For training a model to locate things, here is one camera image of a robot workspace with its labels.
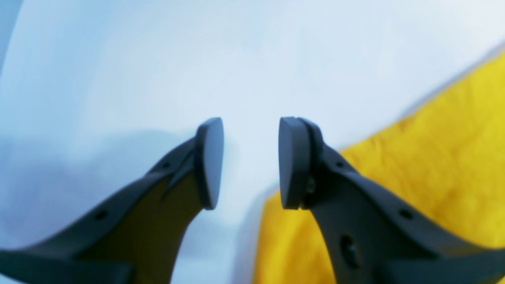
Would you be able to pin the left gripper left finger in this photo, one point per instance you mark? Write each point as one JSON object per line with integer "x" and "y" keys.
{"x": 134, "y": 236}

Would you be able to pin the yellow T-shirt with script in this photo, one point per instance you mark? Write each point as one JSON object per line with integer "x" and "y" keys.
{"x": 446, "y": 160}

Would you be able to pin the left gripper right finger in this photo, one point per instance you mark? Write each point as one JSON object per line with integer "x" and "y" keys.
{"x": 372, "y": 236}

